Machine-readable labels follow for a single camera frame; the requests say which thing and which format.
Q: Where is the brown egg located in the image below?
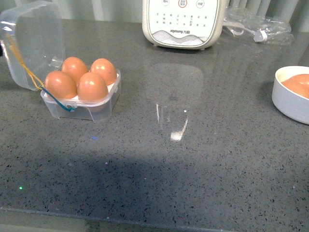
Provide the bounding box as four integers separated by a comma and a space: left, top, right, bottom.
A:
61, 57, 89, 84
282, 73, 309, 99
77, 72, 109, 104
90, 58, 117, 85
45, 71, 77, 99

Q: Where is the clear plastic egg box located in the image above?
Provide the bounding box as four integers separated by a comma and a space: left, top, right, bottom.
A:
0, 0, 121, 122

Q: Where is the brown egg in bowl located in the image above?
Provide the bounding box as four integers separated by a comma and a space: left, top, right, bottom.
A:
282, 73, 309, 99

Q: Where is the white Joyoung kitchen appliance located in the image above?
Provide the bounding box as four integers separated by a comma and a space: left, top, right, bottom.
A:
142, 0, 229, 50

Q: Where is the clear plastic bag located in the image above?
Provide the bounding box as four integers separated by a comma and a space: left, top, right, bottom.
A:
223, 6, 294, 45

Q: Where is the white round bowl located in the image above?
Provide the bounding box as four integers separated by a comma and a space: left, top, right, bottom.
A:
272, 66, 309, 124

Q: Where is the yellow and teal string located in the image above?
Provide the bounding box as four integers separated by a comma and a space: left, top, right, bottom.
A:
4, 33, 77, 113

